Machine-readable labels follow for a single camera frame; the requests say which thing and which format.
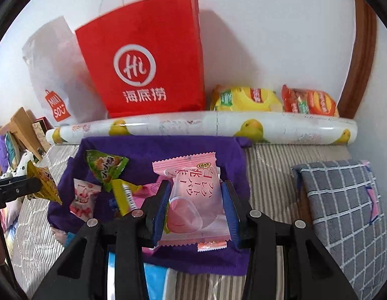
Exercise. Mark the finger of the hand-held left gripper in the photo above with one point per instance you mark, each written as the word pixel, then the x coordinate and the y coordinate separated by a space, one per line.
pixel 15 187

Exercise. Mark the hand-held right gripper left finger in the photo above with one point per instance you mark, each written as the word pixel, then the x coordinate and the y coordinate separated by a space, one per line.
pixel 159 214

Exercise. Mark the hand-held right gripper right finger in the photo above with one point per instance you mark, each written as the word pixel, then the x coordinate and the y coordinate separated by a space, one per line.
pixel 230 214

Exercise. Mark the yellow patterned snack packet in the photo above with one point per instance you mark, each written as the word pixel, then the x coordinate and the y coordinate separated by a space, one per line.
pixel 45 182

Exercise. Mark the pink peach snack packet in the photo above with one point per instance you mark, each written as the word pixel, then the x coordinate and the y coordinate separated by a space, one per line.
pixel 193 200

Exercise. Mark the green snack packet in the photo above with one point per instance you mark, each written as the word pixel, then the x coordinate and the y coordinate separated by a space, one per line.
pixel 104 165

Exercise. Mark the white spotted plush toy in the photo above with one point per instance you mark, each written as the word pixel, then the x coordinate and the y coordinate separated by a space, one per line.
pixel 24 162

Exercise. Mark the yellow barcode snack packet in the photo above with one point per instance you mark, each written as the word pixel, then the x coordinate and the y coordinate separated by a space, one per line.
pixel 126 197

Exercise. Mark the striped bed sheet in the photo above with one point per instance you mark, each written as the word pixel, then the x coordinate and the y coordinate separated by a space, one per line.
pixel 274 175

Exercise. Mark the wooden stand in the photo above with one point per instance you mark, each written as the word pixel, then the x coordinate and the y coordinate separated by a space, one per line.
pixel 24 128

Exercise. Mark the dark red box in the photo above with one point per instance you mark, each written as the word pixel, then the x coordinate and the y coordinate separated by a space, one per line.
pixel 42 132

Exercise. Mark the purple towel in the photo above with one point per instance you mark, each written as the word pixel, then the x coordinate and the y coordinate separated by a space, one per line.
pixel 168 150

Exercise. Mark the light blue packet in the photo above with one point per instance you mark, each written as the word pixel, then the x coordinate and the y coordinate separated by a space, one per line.
pixel 156 282

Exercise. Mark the strawberry-print snack packet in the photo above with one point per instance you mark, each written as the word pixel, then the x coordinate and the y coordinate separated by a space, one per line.
pixel 84 198

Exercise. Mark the rolled fruit-print mat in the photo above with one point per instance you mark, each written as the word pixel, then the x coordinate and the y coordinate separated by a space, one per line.
pixel 196 126

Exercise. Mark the grey plaid pillow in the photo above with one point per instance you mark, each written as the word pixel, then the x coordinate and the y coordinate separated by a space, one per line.
pixel 340 212

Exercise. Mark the yellow chip bag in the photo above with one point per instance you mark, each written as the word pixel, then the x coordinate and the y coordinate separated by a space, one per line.
pixel 243 98

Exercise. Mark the white plastic bag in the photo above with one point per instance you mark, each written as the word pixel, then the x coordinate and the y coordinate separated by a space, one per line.
pixel 56 68

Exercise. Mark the orange chip bag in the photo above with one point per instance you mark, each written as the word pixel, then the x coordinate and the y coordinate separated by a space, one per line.
pixel 309 101

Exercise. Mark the red paper bag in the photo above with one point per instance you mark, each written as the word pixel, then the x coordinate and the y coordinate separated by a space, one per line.
pixel 143 37

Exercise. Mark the brown wooden door frame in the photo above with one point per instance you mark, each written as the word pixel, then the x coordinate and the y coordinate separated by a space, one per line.
pixel 363 53

